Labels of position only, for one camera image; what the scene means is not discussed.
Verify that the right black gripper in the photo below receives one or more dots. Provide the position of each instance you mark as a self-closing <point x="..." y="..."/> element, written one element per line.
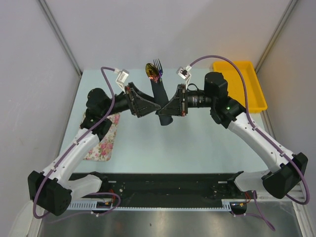
<point x="176" y="106"/>

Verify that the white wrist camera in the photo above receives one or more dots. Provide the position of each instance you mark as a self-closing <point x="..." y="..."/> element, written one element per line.
<point x="122" y="75"/>
<point x="184" y="73"/>

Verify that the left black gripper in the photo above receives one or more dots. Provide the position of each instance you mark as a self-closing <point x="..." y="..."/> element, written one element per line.
<point x="139" y="106"/>

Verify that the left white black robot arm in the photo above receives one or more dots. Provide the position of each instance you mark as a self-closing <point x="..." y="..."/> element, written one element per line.
<point x="52" y="188"/>

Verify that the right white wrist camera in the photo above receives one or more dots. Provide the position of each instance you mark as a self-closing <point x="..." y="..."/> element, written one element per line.
<point x="184" y="73"/>

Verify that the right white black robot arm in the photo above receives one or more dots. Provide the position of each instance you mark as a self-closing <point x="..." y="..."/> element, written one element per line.
<point x="285" y="169"/>

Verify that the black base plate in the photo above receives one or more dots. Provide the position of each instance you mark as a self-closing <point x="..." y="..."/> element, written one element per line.
<point x="189" y="191"/>

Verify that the iridescent rainbow fork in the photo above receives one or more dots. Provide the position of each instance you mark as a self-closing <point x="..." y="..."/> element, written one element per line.
<point x="158" y="65"/>

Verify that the white slotted cable duct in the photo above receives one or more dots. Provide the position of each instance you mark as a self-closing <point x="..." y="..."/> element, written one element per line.
<point x="83" y="205"/>

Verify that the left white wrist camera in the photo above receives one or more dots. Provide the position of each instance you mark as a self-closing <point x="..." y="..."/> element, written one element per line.
<point x="122" y="75"/>

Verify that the yellow plastic bin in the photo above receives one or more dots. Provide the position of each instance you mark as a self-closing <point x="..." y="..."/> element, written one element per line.
<point x="255" y="96"/>

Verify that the floral pattern tray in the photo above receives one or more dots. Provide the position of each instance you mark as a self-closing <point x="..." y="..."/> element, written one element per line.
<point x="103" y="151"/>

